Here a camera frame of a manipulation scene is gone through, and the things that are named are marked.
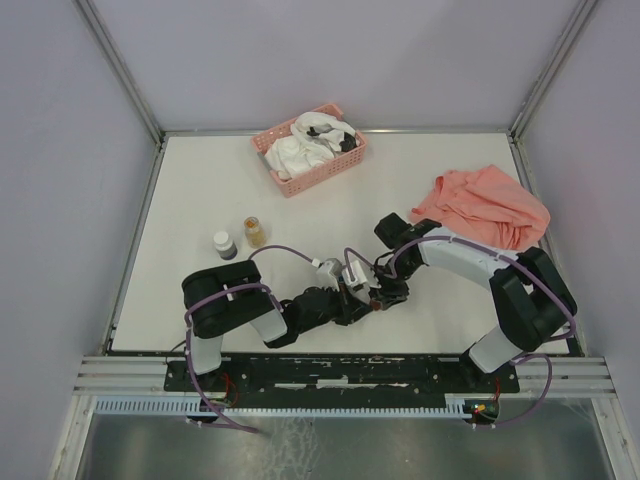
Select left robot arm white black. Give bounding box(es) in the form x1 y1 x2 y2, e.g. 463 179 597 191
181 258 373 390

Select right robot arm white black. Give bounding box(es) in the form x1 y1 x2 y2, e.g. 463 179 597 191
373 213 577 391

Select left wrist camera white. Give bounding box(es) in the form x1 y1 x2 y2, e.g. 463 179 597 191
311 258 344 290

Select white cable duct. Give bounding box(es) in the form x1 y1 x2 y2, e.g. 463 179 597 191
94 396 471 420

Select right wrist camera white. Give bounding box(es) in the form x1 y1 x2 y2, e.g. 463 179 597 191
343 259 380 304

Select glass pill bottle yellow pills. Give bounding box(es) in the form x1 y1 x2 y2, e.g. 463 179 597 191
244 216 266 249

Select pink shirt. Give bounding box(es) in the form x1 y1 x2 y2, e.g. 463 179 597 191
409 165 551 251

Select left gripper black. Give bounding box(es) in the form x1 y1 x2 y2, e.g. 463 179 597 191
297 281 373 334

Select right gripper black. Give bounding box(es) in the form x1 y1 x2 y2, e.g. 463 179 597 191
362 255 419 311

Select white bottle cap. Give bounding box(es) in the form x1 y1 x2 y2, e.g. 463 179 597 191
213 231 238 261

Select white cloth in basket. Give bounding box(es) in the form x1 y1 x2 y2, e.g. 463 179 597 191
265 112 361 181

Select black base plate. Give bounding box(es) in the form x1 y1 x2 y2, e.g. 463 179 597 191
164 352 521 409

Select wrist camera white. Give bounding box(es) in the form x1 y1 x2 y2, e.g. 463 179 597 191
343 259 380 304
311 258 344 290

